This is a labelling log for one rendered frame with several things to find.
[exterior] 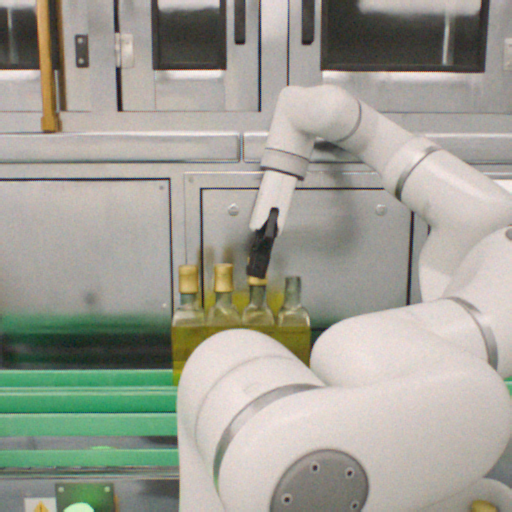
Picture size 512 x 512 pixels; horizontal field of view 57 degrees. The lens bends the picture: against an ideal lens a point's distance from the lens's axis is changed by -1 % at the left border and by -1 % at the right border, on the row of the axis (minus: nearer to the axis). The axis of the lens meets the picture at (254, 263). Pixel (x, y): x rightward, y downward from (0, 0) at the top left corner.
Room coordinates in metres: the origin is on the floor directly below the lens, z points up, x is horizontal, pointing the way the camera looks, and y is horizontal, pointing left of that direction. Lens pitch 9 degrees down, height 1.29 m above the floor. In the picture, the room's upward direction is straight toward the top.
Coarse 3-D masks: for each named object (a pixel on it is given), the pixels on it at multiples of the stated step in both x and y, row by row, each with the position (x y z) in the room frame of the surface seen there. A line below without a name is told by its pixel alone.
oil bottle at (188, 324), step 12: (180, 312) 0.75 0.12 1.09; (192, 312) 0.75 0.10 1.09; (204, 312) 0.78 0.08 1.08; (180, 324) 0.75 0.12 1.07; (192, 324) 0.75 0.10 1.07; (204, 324) 0.75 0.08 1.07; (180, 336) 0.75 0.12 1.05; (192, 336) 0.75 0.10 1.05; (204, 336) 0.75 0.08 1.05; (180, 348) 0.75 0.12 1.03; (192, 348) 0.75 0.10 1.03; (180, 360) 0.75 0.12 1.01; (180, 372) 0.75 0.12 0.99
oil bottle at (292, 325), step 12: (276, 312) 0.79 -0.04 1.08; (288, 312) 0.76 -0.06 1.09; (300, 312) 0.76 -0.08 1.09; (276, 324) 0.76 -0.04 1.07; (288, 324) 0.75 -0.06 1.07; (300, 324) 0.75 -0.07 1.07; (276, 336) 0.76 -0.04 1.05; (288, 336) 0.75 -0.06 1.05; (300, 336) 0.75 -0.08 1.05; (288, 348) 0.75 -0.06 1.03; (300, 348) 0.75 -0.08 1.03; (300, 360) 0.75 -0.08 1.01
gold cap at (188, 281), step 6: (186, 264) 0.78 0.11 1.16; (192, 264) 0.78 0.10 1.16; (180, 270) 0.76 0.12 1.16; (186, 270) 0.76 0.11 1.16; (192, 270) 0.76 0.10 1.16; (180, 276) 0.76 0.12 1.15; (186, 276) 0.76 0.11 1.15; (192, 276) 0.76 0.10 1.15; (180, 282) 0.76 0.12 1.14; (186, 282) 0.76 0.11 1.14; (192, 282) 0.76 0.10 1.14; (198, 282) 0.77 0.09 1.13; (180, 288) 0.76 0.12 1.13; (186, 288) 0.76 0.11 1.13; (192, 288) 0.76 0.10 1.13; (198, 288) 0.77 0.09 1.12
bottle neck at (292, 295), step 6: (288, 276) 0.79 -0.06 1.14; (294, 276) 0.79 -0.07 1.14; (300, 276) 0.78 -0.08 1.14; (288, 282) 0.77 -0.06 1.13; (294, 282) 0.77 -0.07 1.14; (300, 282) 0.77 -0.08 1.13; (288, 288) 0.77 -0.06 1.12; (294, 288) 0.77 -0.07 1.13; (300, 288) 0.77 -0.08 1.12; (288, 294) 0.77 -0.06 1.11; (294, 294) 0.76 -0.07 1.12; (300, 294) 0.77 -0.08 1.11; (288, 300) 0.77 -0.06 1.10; (294, 300) 0.77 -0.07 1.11; (300, 300) 0.77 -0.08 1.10; (294, 306) 0.76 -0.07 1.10
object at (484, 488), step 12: (480, 480) 0.67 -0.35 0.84; (492, 480) 0.67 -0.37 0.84; (468, 492) 0.66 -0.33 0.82; (480, 492) 0.66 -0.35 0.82; (492, 492) 0.66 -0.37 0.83; (504, 492) 0.64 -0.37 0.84; (444, 504) 0.66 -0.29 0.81; (456, 504) 0.66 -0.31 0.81; (468, 504) 0.66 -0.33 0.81; (504, 504) 0.64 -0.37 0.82
